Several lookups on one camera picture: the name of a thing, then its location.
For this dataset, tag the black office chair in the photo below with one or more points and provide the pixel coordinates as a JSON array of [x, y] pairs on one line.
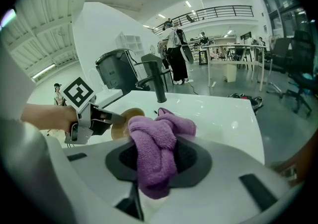
[[303, 51], [280, 51]]

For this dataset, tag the fluorescent tube light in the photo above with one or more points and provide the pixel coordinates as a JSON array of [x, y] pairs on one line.
[[44, 71]]

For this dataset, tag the purple cloth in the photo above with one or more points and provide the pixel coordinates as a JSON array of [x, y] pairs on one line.
[[154, 148]]

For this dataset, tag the black framed board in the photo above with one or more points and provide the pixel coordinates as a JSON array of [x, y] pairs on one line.
[[203, 57]]

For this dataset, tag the black faucet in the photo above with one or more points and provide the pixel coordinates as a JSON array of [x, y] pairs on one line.
[[159, 81]]

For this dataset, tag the white shelf unit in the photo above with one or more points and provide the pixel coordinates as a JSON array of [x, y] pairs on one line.
[[131, 41]]

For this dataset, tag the beige bin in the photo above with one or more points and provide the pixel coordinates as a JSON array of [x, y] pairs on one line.
[[229, 72]]

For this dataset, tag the black equipment bag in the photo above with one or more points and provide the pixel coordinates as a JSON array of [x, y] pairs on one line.
[[256, 102]]

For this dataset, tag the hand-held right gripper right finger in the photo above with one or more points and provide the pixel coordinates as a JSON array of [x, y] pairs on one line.
[[223, 180]]

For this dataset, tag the person's left forearm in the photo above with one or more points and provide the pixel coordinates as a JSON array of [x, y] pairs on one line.
[[44, 116]]

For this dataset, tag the long white table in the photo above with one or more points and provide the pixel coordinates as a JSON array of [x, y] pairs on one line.
[[233, 46]]

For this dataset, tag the brown bowl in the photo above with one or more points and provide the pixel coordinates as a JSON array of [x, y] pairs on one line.
[[119, 131]]

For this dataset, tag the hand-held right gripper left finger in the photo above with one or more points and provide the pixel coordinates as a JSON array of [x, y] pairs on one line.
[[99, 180]]

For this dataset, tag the gray chair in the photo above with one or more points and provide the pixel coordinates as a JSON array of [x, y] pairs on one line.
[[149, 57]]

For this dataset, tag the black balcony railing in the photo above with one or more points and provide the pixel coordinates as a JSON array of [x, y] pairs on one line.
[[223, 9]]

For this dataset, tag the large glass window wall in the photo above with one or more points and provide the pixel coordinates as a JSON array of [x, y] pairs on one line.
[[285, 19]]

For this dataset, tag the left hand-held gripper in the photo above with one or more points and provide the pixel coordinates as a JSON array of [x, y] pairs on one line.
[[79, 94]]

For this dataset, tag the white faucet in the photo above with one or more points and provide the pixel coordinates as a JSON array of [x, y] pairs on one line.
[[91, 75]]

